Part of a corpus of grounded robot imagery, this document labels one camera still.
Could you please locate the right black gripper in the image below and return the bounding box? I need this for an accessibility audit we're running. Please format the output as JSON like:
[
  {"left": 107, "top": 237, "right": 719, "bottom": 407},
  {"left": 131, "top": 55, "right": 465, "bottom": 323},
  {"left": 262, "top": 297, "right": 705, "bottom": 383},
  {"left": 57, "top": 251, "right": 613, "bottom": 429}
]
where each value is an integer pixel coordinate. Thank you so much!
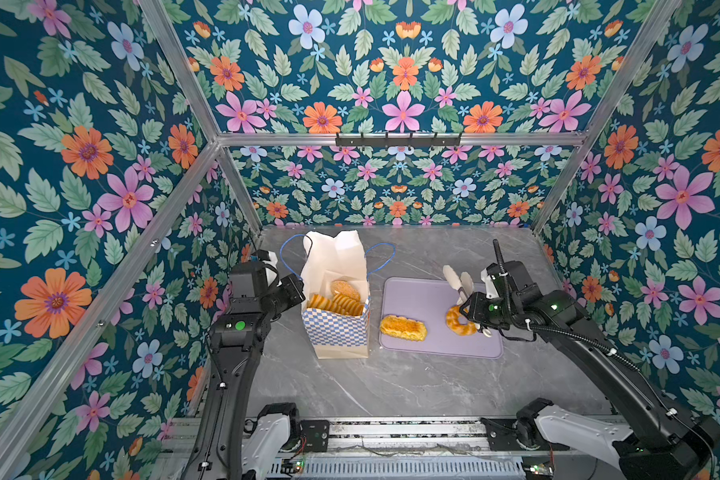
[{"left": 455, "top": 291, "right": 519, "bottom": 329}]

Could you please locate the lavender plastic tray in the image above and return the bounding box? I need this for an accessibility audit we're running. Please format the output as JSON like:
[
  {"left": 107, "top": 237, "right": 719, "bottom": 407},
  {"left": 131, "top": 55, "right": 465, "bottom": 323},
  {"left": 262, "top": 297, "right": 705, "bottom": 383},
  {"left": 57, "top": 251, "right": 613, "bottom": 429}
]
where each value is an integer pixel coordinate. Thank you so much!
[{"left": 379, "top": 277, "right": 503, "bottom": 360}]

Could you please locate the ring shaped pretzel bread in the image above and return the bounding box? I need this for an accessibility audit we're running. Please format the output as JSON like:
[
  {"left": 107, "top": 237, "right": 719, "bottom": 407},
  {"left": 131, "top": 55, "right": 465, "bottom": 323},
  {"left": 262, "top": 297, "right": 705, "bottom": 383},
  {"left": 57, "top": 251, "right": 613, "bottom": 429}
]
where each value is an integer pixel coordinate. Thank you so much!
[{"left": 445, "top": 305, "right": 478, "bottom": 336}]

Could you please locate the checkered paper bag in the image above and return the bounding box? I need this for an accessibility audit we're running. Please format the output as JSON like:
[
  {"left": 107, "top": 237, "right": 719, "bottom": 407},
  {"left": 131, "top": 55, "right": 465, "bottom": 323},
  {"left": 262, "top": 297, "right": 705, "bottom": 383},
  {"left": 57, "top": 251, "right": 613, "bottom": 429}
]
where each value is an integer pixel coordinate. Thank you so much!
[{"left": 282, "top": 230, "right": 396, "bottom": 360}]

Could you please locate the round orange bun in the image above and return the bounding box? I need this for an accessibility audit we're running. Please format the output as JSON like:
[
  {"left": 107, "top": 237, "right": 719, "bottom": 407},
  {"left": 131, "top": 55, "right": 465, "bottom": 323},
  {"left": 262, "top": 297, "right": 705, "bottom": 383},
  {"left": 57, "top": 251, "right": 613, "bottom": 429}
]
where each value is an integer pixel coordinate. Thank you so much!
[{"left": 330, "top": 280, "right": 361, "bottom": 302}]

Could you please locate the braided pastry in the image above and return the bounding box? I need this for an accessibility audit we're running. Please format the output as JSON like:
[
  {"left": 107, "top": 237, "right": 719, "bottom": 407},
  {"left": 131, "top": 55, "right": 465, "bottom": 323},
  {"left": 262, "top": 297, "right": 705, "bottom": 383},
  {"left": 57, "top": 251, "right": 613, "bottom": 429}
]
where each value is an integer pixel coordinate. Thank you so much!
[{"left": 380, "top": 315, "right": 428, "bottom": 342}]

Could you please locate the ridged long bread roll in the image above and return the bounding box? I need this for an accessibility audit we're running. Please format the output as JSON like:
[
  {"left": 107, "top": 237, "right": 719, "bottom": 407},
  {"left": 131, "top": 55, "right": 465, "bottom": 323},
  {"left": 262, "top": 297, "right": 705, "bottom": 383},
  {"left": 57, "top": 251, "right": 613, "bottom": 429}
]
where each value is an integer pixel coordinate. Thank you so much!
[{"left": 307, "top": 294, "right": 350, "bottom": 315}]

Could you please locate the sugared bread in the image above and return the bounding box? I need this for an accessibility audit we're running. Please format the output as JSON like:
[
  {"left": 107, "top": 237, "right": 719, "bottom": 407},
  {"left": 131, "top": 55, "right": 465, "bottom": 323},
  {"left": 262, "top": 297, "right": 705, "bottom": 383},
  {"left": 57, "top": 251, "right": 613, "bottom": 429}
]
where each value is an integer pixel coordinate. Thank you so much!
[{"left": 333, "top": 295, "right": 364, "bottom": 317}]

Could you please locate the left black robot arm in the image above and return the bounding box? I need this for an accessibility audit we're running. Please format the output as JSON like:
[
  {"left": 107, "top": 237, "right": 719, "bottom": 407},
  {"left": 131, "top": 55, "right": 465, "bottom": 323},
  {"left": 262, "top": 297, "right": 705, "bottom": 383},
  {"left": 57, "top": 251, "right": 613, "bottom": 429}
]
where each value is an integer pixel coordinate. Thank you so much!
[{"left": 182, "top": 274, "right": 304, "bottom": 479}]

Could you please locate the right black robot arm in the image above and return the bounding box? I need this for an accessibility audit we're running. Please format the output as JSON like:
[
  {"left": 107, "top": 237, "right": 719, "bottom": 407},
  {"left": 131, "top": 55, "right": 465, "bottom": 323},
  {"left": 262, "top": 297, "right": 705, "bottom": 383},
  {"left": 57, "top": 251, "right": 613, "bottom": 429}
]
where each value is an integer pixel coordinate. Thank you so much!
[{"left": 443, "top": 260, "right": 720, "bottom": 479}]

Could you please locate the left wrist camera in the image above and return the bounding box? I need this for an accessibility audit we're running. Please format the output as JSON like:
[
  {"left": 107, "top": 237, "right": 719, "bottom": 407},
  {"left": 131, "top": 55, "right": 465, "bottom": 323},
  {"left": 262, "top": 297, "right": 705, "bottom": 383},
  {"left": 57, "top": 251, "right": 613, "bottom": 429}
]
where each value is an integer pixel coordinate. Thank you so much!
[{"left": 229, "top": 249, "right": 279, "bottom": 299}]

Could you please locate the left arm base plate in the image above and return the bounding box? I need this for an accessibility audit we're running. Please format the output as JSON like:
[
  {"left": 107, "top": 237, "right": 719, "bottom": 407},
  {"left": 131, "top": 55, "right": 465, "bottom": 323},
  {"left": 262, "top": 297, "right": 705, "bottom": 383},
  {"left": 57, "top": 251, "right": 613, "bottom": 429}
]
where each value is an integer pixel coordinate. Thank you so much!
[{"left": 300, "top": 419, "right": 331, "bottom": 453}]

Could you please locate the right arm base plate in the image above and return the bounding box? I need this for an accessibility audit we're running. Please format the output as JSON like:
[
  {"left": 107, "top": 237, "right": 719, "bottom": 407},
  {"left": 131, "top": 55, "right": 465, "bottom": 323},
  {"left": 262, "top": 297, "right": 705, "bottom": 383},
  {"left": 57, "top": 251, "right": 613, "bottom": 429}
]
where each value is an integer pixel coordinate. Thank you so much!
[{"left": 479, "top": 417, "right": 570, "bottom": 452}]

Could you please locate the black hook rail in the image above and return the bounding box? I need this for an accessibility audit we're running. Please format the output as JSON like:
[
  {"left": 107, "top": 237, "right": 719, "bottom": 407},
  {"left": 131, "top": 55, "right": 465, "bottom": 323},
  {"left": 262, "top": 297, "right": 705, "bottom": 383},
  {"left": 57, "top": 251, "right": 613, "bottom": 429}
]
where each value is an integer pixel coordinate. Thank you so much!
[{"left": 334, "top": 132, "right": 462, "bottom": 149}]

